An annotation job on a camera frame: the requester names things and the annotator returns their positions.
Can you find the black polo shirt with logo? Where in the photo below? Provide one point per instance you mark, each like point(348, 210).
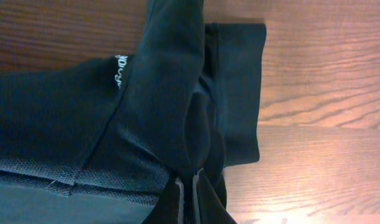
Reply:
point(98, 142)

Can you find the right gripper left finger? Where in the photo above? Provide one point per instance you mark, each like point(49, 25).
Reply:
point(170, 206)

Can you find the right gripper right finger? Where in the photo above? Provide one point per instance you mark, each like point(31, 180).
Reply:
point(207, 207)

